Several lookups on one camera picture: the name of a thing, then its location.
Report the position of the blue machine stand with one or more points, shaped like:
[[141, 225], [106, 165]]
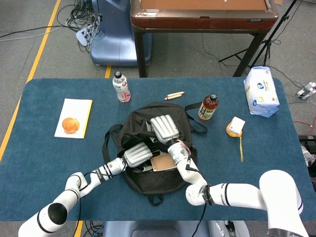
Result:
[[116, 44]]

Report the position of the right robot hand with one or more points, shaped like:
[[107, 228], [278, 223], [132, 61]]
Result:
[[164, 128]]

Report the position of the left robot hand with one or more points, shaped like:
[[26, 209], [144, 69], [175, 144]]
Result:
[[138, 155]]

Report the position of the white yellow-edged notepad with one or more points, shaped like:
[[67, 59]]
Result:
[[76, 108]]

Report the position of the pink drink bottle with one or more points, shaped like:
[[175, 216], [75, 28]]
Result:
[[121, 89]]

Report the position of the white tissue pack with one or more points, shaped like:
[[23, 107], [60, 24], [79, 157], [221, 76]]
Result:
[[261, 93]]

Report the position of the white multi-socket power strip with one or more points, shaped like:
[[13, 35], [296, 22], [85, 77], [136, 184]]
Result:
[[81, 35]]

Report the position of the black tripod stand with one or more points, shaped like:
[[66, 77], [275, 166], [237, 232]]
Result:
[[281, 21]]

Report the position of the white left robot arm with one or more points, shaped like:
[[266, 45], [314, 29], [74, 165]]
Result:
[[71, 190]]

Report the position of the small wooden stick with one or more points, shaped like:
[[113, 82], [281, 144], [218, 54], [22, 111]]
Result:
[[177, 93], [172, 97]]

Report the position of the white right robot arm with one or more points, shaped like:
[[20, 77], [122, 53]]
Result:
[[237, 195]]

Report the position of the black floor device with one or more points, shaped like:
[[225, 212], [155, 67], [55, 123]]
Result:
[[307, 140]]

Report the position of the brown tea bottle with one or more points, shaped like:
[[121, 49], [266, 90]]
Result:
[[208, 108]]

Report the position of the white floor power strip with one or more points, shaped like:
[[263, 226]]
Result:
[[307, 89]]

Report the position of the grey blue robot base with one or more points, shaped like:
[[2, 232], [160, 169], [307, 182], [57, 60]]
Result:
[[148, 229]]

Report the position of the orange round fruit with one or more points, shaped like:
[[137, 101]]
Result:
[[70, 125]]

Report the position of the brown mahjong table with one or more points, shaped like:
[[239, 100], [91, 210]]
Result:
[[202, 22]]

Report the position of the black fabric backpack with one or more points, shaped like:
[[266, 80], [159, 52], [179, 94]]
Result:
[[160, 185]]

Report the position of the brown spiral notebook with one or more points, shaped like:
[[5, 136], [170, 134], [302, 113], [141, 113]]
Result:
[[164, 163]]

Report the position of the yellow tape measure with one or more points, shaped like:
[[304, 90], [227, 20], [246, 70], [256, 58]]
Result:
[[229, 133]]

